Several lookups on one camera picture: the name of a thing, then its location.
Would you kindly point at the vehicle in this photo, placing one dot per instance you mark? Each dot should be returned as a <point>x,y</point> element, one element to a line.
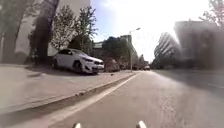
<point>112,65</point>
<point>146,67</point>

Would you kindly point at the dark trees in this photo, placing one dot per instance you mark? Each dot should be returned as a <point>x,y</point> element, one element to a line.
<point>115,48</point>

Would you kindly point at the street lamp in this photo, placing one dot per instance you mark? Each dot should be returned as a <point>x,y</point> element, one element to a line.
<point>130,50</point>

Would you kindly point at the white car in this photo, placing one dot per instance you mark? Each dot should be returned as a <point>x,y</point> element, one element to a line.
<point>78,61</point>

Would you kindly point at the small leafy trees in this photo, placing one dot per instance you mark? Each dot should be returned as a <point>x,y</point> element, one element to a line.
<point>76,30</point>

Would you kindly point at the grey asphalt road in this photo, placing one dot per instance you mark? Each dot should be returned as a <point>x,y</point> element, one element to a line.
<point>150,100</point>

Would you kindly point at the grey building with balconies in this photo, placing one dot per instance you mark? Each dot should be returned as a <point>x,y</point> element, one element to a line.
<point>166,50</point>

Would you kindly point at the grey kerb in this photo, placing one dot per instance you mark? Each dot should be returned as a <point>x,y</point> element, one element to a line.
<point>63,101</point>

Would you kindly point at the robot's own part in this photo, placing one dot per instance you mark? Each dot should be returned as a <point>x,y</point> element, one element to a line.
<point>77,125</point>
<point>141,124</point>

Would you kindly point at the dark tree trunk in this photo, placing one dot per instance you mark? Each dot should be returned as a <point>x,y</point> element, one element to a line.
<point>10,33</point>
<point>43,33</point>

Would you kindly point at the large grey building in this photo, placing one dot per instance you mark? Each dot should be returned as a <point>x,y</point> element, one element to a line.
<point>200,43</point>

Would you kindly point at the pale building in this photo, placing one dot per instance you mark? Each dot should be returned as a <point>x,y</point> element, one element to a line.
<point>25,33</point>

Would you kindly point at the tree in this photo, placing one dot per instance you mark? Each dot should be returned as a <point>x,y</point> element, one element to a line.
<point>216,10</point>

